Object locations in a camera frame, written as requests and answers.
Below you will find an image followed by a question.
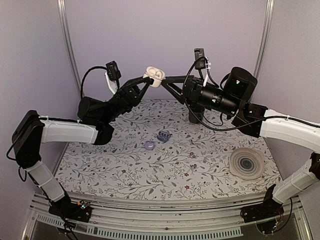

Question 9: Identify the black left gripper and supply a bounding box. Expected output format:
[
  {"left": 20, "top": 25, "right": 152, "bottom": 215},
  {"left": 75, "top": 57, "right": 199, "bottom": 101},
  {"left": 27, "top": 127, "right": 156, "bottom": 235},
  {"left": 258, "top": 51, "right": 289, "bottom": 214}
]
[{"left": 100, "top": 74, "right": 154, "bottom": 124}]

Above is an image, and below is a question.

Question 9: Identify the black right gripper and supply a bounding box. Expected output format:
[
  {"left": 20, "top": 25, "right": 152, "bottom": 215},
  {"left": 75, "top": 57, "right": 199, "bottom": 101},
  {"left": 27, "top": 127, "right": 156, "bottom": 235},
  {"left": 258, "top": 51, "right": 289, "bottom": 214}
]
[{"left": 160, "top": 74, "right": 240, "bottom": 117}]

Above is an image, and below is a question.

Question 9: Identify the white earbud charging case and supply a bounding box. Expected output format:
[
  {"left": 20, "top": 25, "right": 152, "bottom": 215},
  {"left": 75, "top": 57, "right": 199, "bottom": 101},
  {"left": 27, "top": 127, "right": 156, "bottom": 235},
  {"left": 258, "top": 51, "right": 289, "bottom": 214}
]
[{"left": 143, "top": 66, "right": 166, "bottom": 88}]

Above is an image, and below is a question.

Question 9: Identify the light purple round earbud case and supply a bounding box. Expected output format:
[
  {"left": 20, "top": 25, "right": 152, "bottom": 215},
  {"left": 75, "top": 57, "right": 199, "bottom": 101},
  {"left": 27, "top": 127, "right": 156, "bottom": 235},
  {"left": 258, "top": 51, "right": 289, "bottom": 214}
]
[{"left": 144, "top": 140, "right": 156, "bottom": 151}]

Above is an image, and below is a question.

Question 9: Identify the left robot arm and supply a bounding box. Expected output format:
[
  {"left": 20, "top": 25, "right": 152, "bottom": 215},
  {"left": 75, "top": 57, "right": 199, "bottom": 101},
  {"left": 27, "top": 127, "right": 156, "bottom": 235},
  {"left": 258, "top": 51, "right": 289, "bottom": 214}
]
[{"left": 9, "top": 77, "right": 154, "bottom": 223}]

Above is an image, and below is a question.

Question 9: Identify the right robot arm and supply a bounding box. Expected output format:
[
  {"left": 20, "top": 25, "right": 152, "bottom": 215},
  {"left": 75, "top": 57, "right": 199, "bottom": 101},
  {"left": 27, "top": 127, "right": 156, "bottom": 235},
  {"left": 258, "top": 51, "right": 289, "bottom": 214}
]
[{"left": 161, "top": 67, "right": 320, "bottom": 223}]

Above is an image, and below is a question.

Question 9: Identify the dark purple open earbud case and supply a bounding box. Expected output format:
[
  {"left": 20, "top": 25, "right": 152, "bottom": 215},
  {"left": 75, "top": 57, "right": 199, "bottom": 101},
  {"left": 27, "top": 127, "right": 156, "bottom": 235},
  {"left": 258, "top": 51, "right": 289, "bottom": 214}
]
[{"left": 156, "top": 130, "right": 172, "bottom": 143}]

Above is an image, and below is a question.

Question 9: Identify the dark grey ceramic mug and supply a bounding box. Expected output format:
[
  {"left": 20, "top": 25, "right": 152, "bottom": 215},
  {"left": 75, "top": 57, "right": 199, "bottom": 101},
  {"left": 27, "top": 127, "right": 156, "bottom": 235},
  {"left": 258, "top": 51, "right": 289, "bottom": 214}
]
[{"left": 188, "top": 106, "right": 205, "bottom": 124}]

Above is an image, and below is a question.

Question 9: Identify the floral patterned table mat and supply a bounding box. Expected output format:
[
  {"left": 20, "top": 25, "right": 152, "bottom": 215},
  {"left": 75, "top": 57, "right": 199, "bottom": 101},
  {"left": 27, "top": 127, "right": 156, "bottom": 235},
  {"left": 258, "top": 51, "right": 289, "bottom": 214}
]
[{"left": 55, "top": 100, "right": 281, "bottom": 201}]

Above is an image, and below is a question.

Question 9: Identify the swirl patterned glass plate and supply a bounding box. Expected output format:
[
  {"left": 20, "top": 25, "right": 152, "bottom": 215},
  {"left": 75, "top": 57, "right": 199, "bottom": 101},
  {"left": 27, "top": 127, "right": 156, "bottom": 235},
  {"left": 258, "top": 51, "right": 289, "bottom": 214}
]
[{"left": 228, "top": 147, "right": 265, "bottom": 181}]

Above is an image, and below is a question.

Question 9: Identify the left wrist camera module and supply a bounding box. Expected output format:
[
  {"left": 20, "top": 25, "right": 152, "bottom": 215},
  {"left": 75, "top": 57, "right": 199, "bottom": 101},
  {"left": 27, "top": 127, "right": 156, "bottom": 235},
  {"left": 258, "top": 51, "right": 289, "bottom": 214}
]
[{"left": 104, "top": 61, "right": 121, "bottom": 94}]

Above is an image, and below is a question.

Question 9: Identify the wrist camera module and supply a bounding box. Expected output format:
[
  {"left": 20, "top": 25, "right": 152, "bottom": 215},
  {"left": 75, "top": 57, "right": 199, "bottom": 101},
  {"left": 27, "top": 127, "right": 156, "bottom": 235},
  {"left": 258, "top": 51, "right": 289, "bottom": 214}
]
[
  {"left": 104, "top": 61, "right": 121, "bottom": 94},
  {"left": 193, "top": 47, "right": 212, "bottom": 86}
]

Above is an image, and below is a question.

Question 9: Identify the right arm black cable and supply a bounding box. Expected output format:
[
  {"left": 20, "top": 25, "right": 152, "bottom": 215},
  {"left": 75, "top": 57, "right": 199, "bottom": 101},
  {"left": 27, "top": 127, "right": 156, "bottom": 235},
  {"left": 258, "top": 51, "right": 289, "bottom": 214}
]
[{"left": 182, "top": 56, "right": 266, "bottom": 132}]

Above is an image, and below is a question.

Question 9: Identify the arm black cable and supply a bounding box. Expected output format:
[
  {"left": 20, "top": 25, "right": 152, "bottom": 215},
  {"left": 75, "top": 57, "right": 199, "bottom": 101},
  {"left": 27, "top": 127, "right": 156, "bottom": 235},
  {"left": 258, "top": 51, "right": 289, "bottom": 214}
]
[
  {"left": 79, "top": 65, "right": 108, "bottom": 99},
  {"left": 182, "top": 56, "right": 266, "bottom": 132}
]

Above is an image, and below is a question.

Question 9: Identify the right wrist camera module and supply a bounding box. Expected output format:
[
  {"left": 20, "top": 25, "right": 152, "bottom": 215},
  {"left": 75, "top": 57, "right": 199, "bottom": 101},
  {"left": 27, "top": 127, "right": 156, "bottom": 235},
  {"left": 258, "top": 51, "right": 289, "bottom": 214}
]
[{"left": 193, "top": 47, "right": 212, "bottom": 86}]

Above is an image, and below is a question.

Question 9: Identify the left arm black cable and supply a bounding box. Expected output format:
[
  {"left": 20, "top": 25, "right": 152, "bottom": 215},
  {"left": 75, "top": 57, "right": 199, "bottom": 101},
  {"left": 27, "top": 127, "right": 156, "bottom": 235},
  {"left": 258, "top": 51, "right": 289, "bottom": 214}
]
[{"left": 79, "top": 65, "right": 108, "bottom": 99}]

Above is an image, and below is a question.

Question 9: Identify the left aluminium corner post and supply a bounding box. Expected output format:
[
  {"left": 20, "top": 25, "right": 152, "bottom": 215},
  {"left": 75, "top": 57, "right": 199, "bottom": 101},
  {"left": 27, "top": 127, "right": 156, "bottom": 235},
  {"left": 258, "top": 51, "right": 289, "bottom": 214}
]
[{"left": 56, "top": 0, "right": 81, "bottom": 97}]

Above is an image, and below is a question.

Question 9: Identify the aluminium corner post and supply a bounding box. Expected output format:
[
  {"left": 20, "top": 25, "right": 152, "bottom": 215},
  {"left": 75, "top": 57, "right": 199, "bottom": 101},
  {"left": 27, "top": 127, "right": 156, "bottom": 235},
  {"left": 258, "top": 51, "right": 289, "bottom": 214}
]
[
  {"left": 56, "top": 0, "right": 81, "bottom": 97},
  {"left": 253, "top": 0, "right": 275, "bottom": 79}
]

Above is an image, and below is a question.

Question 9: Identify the right aluminium corner post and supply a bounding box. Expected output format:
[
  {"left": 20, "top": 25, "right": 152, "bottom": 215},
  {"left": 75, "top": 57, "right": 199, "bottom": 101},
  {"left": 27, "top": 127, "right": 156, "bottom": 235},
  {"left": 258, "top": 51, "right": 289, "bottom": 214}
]
[{"left": 253, "top": 0, "right": 275, "bottom": 79}]

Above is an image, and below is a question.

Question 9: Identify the aluminium front rail frame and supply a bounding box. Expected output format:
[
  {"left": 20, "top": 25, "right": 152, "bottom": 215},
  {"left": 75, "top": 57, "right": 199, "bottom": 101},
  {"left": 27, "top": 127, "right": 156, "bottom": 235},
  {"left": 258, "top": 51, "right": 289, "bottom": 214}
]
[{"left": 22, "top": 192, "right": 312, "bottom": 240}]

